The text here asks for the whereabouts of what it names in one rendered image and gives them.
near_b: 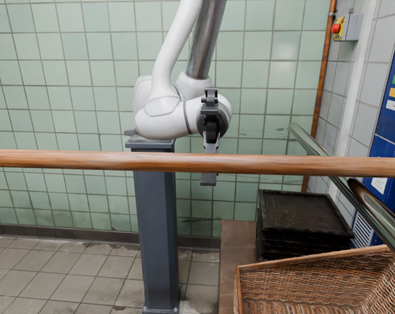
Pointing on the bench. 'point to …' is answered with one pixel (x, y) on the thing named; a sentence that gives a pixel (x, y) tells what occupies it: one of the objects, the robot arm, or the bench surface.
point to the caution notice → (379, 184)
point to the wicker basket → (323, 284)
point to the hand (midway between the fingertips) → (209, 147)
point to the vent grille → (362, 232)
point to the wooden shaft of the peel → (202, 162)
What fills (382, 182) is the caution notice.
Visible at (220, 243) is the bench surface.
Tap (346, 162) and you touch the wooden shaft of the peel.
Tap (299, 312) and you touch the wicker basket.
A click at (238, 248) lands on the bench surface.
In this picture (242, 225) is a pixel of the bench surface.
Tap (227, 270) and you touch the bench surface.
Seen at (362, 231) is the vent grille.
